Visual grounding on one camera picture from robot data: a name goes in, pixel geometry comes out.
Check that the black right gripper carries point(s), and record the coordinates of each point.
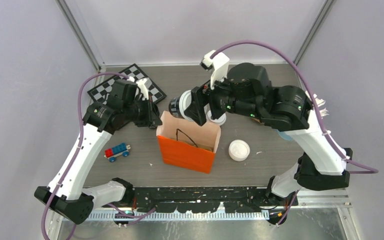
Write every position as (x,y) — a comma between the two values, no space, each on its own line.
(195,110)

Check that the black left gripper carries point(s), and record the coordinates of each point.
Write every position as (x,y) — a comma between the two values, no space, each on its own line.
(152,118)

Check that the orange paper bag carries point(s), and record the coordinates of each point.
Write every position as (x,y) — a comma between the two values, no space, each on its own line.
(183,155)

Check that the white plastic cup lid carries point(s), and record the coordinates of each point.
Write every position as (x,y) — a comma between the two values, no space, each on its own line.
(219,121)

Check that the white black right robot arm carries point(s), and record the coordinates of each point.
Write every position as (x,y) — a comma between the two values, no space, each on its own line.
(322,165)

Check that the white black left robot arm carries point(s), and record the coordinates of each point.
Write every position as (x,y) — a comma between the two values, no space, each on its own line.
(66,193)

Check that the white lid stack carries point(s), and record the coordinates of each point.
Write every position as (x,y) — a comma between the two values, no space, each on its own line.
(239,150)

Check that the blue red toy car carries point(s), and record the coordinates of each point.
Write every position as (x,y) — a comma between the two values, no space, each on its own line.
(112,153)

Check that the black white chessboard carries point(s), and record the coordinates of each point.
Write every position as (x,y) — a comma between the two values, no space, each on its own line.
(100,92)

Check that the blue cup holder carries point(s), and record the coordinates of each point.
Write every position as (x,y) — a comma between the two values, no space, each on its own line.
(284,136)

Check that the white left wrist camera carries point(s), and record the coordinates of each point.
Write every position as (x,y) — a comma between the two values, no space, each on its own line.
(142,92)

